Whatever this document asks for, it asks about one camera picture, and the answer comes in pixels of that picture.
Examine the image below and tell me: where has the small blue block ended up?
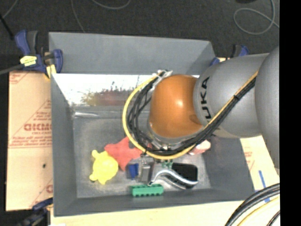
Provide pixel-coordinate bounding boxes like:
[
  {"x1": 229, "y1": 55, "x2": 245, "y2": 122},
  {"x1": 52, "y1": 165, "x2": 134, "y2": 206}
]
[{"x1": 127, "y1": 163, "x2": 140, "y2": 179}]

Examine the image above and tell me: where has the green toy brick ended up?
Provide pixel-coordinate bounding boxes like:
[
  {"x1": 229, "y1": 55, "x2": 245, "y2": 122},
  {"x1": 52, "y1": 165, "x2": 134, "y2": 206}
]
[{"x1": 129, "y1": 183, "x2": 165, "y2": 197}]

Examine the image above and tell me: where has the silver and black curved tool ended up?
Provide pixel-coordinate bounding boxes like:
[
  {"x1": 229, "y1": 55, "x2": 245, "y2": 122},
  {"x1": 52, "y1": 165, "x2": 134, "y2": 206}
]
[{"x1": 150, "y1": 169, "x2": 199, "y2": 190}]

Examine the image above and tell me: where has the red soft toy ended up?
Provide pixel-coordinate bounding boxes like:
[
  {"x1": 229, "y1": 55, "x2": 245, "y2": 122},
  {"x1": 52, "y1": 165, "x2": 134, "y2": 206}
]
[{"x1": 103, "y1": 136, "x2": 147, "y2": 172}]

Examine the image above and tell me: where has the yellow rubber toy animal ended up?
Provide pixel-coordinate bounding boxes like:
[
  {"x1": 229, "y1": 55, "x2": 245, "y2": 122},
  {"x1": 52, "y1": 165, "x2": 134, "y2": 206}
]
[{"x1": 89, "y1": 149, "x2": 119, "y2": 186}]

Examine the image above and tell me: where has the pink and white toy food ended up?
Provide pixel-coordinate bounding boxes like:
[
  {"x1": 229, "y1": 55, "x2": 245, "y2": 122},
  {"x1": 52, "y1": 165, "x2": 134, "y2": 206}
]
[{"x1": 189, "y1": 140, "x2": 212, "y2": 156}]

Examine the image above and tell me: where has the grey metal bin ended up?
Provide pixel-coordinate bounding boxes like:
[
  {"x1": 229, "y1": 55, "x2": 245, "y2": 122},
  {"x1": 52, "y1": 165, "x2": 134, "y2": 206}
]
[{"x1": 48, "y1": 32, "x2": 256, "y2": 216}]

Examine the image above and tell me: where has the brown cardboard board red print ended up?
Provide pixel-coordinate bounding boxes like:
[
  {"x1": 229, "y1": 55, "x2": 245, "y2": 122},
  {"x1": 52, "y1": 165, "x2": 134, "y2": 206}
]
[{"x1": 5, "y1": 70, "x2": 280, "y2": 212}]

